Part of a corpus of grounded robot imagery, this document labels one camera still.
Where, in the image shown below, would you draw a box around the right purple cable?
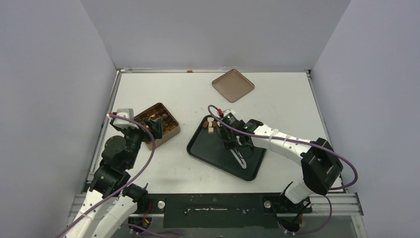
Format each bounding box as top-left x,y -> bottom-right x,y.
208,105 -> 359,236

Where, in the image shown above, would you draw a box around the black plastic tray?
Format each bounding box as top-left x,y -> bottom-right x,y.
186,125 -> 266,181

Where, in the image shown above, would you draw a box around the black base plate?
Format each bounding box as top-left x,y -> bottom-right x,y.
149,193 -> 298,229

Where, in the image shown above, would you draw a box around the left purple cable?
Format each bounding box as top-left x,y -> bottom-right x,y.
54,113 -> 182,238

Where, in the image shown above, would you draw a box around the gold chocolate box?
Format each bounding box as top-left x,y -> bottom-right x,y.
134,103 -> 181,148

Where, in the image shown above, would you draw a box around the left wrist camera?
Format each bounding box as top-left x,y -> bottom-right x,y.
107,108 -> 138,129

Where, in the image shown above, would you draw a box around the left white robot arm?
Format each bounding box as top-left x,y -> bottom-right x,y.
58,113 -> 163,238

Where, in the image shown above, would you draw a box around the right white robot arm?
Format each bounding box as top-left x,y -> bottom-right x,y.
221,113 -> 343,212

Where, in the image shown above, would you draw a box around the metal tongs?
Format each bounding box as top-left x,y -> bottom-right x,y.
230,149 -> 247,169

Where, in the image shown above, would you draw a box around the brown box lid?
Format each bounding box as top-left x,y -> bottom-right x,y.
211,69 -> 255,103

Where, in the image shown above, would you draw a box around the purple cable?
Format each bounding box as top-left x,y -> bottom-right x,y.
54,113 -> 182,238
208,105 -> 359,236

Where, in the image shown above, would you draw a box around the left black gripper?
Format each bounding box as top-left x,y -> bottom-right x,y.
119,117 -> 162,169

